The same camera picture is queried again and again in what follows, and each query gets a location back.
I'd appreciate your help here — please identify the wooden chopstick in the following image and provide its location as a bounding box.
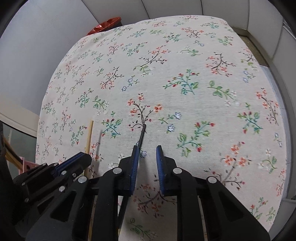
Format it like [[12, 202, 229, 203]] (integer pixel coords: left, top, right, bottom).
[[4, 137, 19, 159], [5, 152, 23, 170], [83, 119, 94, 179]]

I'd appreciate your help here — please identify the black chopstick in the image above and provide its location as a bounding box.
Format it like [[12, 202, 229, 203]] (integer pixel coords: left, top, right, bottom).
[[137, 124, 147, 149]]

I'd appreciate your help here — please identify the pink chopstick holder basket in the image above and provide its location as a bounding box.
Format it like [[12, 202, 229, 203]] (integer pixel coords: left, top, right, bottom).
[[18, 157, 39, 175]]

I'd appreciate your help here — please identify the floral tablecloth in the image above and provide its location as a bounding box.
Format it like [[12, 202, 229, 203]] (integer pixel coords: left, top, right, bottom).
[[36, 16, 287, 240]]

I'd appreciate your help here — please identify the red trash bin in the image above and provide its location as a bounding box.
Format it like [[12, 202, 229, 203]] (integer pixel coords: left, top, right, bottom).
[[87, 16, 122, 36]]

